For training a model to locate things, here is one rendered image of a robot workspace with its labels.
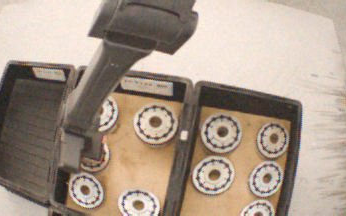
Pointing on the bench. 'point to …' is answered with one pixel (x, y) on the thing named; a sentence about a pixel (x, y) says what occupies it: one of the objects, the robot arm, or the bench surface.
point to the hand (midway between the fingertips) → (89, 151)
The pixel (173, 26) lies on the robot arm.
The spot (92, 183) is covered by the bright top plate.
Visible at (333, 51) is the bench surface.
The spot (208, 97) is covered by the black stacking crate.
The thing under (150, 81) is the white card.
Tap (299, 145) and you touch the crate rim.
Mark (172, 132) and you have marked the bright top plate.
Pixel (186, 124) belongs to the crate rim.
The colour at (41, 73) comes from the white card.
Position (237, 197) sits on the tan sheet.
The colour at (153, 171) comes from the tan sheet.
